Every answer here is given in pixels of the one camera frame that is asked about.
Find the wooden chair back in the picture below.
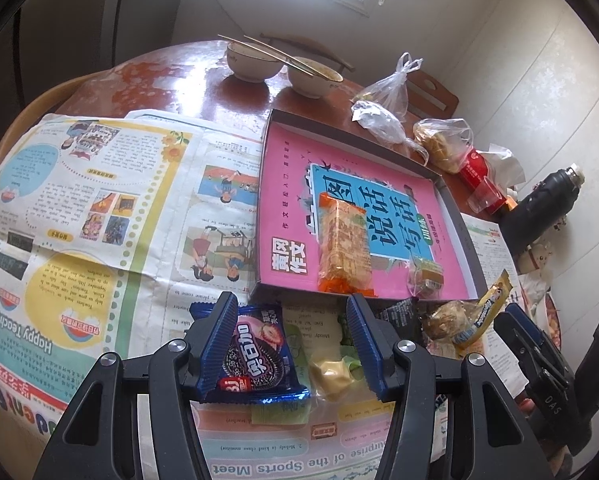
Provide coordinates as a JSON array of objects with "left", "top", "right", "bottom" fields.
[{"left": 408, "top": 70, "right": 461, "bottom": 122}]

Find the knotted clear plastic bag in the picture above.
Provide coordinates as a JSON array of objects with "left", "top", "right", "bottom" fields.
[{"left": 352, "top": 52, "right": 425, "bottom": 121}]

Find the wooden chopstick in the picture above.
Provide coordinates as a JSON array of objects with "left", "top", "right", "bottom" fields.
[
  {"left": 243, "top": 35, "right": 325, "bottom": 79},
  {"left": 218, "top": 34, "right": 295, "bottom": 65}
]

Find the pink and blue exercise book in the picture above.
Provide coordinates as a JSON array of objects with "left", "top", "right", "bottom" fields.
[{"left": 258, "top": 122, "right": 471, "bottom": 299}]

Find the black thermos bottle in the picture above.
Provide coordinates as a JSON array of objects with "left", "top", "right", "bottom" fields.
[{"left": 496, "top": 163, "right": 587, "bottom": 242}]

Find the dark chair backrest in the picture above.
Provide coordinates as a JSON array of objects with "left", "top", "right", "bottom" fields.
[{"left": 260, "top": 33, "right": 355, "bottom": 73}]

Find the colourful children's newspaper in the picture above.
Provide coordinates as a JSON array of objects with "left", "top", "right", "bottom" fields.
[{"left": 0, "top": 109, "right": 525, "bottom": 480}]

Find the crumpled silver plastic bag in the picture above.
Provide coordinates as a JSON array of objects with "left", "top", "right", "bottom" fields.
[{"left": 350, "top": 101, "right": 430, "bottom": 162}]

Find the dark cardboard box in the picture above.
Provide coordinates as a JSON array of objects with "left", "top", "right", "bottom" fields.
[{"left": 250, "top": 108, "right": 487, "bottom": 307}]

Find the orange cracker packet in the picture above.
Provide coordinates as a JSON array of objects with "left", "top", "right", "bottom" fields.
[{"left": 317, "top": 192, "right": 376, "bottom": 295}]

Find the red tissue box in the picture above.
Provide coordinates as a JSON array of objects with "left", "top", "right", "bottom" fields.
[{"left": 458, "top": 150, "right": 510, "bottom": 212}]

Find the black snack packet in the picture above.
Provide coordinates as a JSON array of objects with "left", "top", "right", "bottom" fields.
[{"left": 374, "top": 297, "right": 426, "bottom": 347}]

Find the pale yellow pastry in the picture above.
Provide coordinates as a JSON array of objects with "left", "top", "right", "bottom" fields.
[{"left": 307, "top": 344, "right": 375, "bottom": 403}]

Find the plastic bag of fried snacks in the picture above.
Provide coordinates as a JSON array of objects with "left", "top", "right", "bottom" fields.
[{"left": 412, "top": 118, "right": 475, "bottom": 174}]

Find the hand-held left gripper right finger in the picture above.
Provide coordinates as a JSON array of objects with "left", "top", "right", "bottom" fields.
[{"left": 345, "top": 294, "right": 563, "bottom": 480}]

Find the white ceramic bowl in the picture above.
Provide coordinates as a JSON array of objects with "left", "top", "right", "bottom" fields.
[
  {"left": 226, "top": 41, "right": 285, "bottom": 83},
  {"left": 286, "top": 57, "right": 345, "bottom": 100}
]

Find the chocolate bar packet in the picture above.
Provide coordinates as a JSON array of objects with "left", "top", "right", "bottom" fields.
[{"left": 452, "top": 269, "right": 514, "bottom": 349}]

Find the newspaper with peach page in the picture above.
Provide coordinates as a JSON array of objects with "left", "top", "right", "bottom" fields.
[{"left": 460, "top": 212, "right": 525, "bottom": 291}]

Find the small clear candy packet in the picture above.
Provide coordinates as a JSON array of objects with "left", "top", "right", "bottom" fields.
[{"left": 408, "top": 255, "right": 446, "bottom": 299}]

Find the white tissue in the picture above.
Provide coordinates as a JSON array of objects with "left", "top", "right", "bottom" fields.
[{"left": 483, "top": 143, "right": 526, "bottom": 194}]

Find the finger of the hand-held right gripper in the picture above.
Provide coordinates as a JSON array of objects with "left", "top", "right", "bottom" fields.
[
  {"left": 493, "top": 312, "right": 593, "bottom": 456},
  {"left": 507, "top": 302, "right": 575, "bottom": 386}
]

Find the clear plastic cup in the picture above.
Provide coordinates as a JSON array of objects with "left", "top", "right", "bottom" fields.
[{"left": 466, "top": 177, "right": 501, "bottom": 214}]

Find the blue cookie packet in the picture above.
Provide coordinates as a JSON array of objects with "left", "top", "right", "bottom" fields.
[{"left": 188, "top": 301, "right": 311, "bottom": 405}]

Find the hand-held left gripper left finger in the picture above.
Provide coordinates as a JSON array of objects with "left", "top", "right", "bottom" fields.
[{"left": 32, "top": 291, "right": 240, "bottom": 480}]

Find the steel refrigerator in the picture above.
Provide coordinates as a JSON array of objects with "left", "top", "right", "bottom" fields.
[{"left": 0, "top": 0, "right": 191, "bottom": 126}]

